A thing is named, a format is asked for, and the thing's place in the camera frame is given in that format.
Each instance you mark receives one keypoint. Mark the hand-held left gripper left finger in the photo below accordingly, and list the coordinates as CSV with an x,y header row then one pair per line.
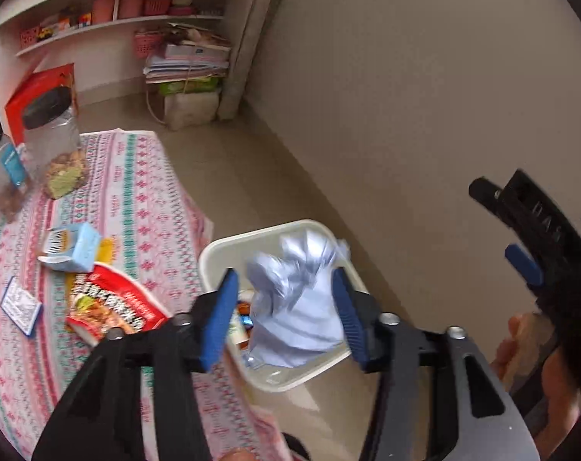
x,y
220,317

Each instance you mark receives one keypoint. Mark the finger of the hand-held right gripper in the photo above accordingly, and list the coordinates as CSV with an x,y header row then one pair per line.
x,y
523,261
484,197

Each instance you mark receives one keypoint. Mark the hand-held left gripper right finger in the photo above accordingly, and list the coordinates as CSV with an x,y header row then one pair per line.
x,y
350,317

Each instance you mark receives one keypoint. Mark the white paper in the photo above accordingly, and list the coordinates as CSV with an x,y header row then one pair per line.
x,y
295,307

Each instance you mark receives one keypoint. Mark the white plastic waste bin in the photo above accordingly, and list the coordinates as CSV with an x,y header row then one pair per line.
x,y
290,378

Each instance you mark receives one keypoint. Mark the person's right hand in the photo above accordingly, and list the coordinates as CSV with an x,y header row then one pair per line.
x,y
530,341

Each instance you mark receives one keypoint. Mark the colourful snack wrapper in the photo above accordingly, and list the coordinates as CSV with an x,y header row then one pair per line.
x,y
242,324

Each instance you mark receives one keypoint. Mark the red instant noodle packet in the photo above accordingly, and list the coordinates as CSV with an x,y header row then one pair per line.
x,y
117,307

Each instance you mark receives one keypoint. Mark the yellow packet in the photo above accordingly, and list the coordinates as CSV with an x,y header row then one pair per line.
x,y
106,249

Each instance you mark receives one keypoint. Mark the patterned pink tablecloth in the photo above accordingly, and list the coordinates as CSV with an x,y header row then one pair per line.
x,y
141,201

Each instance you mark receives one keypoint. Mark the light blue carton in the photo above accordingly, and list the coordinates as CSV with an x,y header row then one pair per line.
x,y
79,249

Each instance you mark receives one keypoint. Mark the flat white blue box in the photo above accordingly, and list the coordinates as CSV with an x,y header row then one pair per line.
x,y
21,305

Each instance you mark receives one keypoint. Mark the white sack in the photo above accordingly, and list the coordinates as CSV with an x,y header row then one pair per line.
x,y
189,110

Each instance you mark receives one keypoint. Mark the green packet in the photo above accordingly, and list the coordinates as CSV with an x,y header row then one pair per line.
x,y
184,87

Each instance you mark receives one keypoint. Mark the clear jar black lid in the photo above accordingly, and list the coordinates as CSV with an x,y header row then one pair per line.
x,y
55,144

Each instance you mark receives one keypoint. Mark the clear jar blue label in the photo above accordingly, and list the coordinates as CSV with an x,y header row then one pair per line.
x,y
2,197

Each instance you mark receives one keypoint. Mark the stack of papers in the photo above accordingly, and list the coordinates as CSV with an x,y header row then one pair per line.
x,y
189,62

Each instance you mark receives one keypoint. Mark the pink hanging basket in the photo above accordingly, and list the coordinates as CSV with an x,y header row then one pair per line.
x,y
148,43

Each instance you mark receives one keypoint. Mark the white bookshelf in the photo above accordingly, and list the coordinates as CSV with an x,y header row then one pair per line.
x,y
103,57

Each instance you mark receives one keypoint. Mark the red gift box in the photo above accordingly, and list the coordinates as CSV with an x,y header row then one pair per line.
x,y
36,91

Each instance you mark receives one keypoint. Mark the pink white plush toy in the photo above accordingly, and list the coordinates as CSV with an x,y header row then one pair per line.
x,y
182,2

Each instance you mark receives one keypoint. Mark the pink mesh basket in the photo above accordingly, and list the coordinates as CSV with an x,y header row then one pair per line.
x,y
157,6

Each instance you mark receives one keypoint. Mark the pink cylinder container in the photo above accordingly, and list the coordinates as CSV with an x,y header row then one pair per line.
x,y
132,2

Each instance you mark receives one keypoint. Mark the pink square container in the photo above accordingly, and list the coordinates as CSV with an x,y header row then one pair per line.
x,y
103,9

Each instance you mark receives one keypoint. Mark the colourful toy blocks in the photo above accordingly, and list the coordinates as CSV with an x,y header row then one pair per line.
x,y
64,23

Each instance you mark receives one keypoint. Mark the small pink toy basket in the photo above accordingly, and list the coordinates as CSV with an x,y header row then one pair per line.
x,y
30,38

